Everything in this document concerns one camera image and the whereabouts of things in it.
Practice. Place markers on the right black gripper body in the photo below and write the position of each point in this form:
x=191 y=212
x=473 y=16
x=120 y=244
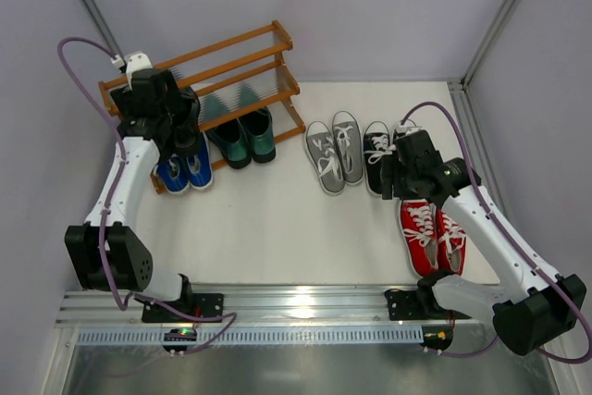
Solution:
x=390 y=178

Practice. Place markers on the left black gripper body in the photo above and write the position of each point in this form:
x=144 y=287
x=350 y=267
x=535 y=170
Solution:
x=180 y=118

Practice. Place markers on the blue sneaker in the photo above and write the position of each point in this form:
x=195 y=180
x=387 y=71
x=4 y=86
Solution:
x=198 y=166
x=172 y=175

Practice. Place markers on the black loafer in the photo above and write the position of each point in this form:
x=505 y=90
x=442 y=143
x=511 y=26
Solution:
x=187 y=137

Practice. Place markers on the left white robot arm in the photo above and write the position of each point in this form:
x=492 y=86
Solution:
x=105 y=250

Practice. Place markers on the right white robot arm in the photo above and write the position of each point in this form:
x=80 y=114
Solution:
x=533 y=303

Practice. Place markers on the left black sneaker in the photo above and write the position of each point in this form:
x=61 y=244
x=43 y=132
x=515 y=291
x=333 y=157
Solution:
x=376 y=143

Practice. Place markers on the left red sneaker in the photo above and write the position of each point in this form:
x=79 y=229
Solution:
x=418 y=229

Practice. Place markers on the red sneaker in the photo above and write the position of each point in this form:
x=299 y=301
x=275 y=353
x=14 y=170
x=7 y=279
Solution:
x=418 y=229
x=451 y=241

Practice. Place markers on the right grey sneaker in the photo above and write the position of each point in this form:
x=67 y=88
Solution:
x=348 y=140

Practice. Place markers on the grey sneaker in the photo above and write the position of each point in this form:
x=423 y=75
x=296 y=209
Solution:
x=348 y=140
x=321 y=148

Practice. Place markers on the right red sneaker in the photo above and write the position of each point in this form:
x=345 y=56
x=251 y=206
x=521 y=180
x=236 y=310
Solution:
x=451 y=241

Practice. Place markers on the left grey sneaker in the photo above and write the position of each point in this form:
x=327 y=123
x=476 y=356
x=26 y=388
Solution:
x=321 y=148

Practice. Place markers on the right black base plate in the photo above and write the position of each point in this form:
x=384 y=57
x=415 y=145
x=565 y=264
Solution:
x=404 y=305

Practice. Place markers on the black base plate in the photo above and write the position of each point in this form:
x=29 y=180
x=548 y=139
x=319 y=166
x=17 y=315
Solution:
x=404 y=305
x=195 y=305

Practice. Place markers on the slotted cable duct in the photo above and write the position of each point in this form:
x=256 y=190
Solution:
x=244 y=335

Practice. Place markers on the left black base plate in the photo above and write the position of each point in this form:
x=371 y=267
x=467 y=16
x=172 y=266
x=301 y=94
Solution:
x=195 y=305

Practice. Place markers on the aluminium mounting rail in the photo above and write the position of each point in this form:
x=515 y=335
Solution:
x=273 y=305

